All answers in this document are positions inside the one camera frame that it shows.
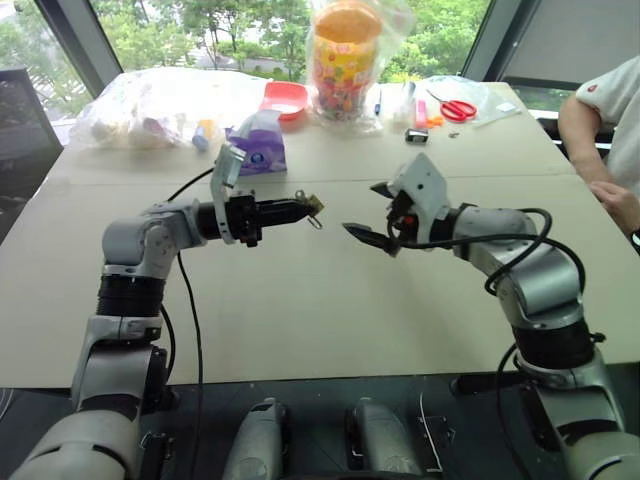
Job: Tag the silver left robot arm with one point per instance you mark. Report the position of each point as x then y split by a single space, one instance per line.
120 360

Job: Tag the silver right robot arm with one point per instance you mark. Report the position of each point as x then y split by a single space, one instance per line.
545 285

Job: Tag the red plastic bowl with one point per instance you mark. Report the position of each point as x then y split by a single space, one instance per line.
285 100

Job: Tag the blue pen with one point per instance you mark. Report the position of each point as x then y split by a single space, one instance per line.
379 102

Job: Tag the silver grey rounded housing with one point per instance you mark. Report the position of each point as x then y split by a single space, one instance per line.
257 440
382 440

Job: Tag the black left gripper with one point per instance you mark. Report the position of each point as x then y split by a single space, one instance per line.
243 219

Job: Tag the clear bag of white items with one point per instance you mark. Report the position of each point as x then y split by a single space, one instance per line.
140 107

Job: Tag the pink and orange markers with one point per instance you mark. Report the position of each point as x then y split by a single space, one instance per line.
427 116

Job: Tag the colourful candy jar in bag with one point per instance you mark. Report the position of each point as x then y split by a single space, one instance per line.
345 60

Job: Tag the clear flat plastic bag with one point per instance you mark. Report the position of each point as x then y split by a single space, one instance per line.
487 102

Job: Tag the person in white shirt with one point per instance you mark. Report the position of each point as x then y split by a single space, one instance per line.
620 115

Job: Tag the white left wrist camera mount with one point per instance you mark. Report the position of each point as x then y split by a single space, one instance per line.
227 170

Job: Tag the black wrist watch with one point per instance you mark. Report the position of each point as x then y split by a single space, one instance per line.
636 239

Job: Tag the small bag of white pieces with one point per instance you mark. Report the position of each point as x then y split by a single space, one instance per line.
404 102

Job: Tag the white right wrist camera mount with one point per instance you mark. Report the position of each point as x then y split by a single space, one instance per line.
422 185

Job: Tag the small silver key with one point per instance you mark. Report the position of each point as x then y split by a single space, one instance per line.
315 221

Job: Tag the purple tissue packet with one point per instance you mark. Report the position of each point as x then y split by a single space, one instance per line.
260 150

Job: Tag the small black clip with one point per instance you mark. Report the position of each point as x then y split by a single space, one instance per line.
417 135

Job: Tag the black table clamp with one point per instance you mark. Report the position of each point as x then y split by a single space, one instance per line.
487 384

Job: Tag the person's bare hand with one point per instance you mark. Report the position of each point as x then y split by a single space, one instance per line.
617 202

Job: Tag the person's bare forearm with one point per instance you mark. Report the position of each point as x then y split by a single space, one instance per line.
582 140

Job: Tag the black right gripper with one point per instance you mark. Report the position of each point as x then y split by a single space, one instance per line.
400 220

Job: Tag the brass padlock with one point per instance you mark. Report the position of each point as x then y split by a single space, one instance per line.
314 202

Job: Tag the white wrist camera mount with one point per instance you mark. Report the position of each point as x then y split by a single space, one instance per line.
227 170
422 185

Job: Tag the blue and yellow tube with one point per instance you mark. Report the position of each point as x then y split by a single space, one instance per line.
203 135

